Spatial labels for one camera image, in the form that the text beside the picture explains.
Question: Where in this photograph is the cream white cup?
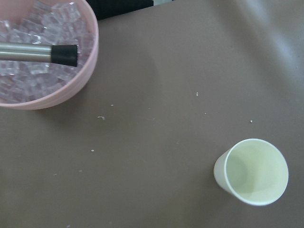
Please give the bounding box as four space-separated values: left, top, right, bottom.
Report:
213 138 289 206

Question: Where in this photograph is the metal muddler with black tip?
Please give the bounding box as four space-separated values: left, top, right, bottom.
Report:
0 42 78 67

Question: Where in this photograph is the pink bowl with ice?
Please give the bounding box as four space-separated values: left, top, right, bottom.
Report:
0 0 99 110

